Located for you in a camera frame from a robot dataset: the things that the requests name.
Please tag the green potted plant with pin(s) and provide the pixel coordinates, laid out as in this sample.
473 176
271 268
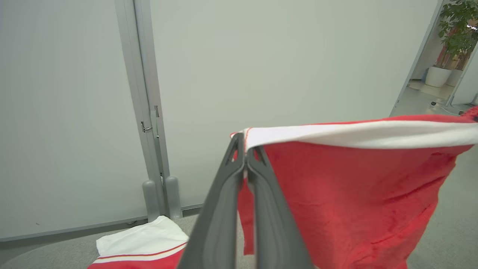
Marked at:
457 30

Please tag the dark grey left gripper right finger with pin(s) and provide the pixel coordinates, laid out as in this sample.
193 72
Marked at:
272 231

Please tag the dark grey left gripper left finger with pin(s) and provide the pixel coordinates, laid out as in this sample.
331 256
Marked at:
220 224

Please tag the grey partition post with feet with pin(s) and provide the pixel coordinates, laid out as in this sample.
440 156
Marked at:
138 74

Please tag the red white basketball jersey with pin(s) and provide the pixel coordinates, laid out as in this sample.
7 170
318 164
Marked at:
336 205

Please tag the large white plant pot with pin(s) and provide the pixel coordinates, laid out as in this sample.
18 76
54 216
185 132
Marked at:
437 76

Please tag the slanted grey partition post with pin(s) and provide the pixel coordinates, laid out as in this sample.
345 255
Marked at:
415 61

